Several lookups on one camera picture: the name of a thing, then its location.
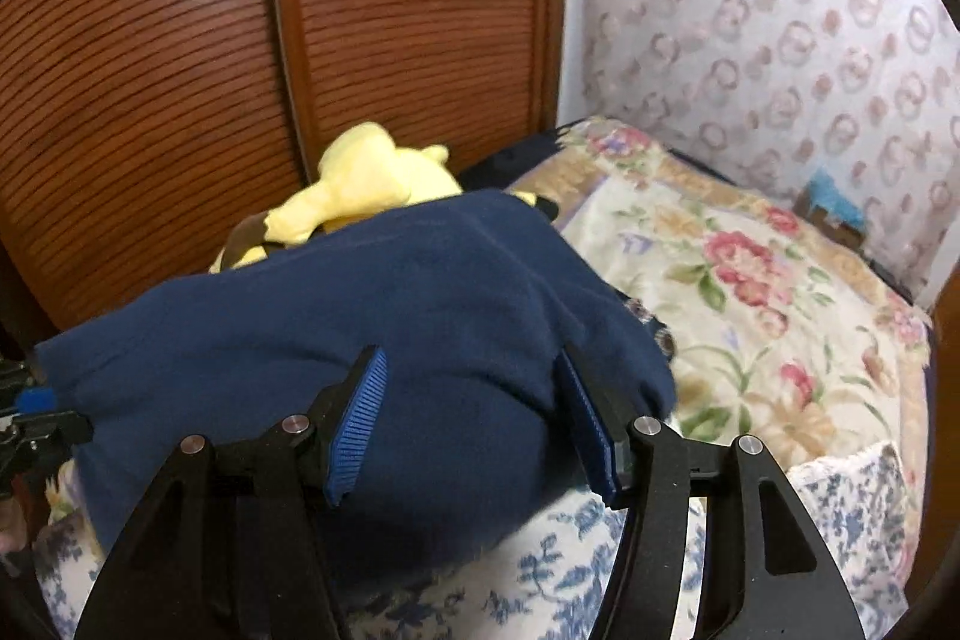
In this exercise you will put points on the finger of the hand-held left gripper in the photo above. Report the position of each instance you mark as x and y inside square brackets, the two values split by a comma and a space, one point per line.
[52, 431]
[37, 398]

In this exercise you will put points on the circle-patterned sheer curtain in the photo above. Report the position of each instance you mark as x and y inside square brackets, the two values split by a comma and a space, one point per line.
[750, 25]

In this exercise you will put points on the yellow plush toy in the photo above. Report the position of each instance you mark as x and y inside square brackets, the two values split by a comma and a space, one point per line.
[367, 175]

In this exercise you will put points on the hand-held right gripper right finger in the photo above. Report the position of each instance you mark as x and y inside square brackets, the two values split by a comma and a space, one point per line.
[592, 430]

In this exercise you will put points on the wooden louvered wardrobe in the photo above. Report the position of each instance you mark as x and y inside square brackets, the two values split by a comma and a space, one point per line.
[150, 85]

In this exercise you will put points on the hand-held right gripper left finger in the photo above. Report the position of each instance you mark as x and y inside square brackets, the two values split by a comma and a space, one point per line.
[360, 422]

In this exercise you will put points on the blue floral bedsheet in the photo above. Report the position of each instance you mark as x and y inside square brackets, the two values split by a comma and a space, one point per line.
[540, 572]

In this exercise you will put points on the navy blue printed t-shirt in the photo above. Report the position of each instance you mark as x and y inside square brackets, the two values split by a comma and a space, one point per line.
[412, 280]

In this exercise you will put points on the floral blanket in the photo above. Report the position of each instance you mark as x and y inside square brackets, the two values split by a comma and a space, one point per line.
[750, 310]

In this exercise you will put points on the blue bag in wooden box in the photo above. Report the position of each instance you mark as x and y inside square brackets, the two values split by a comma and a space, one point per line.
[825, 194]

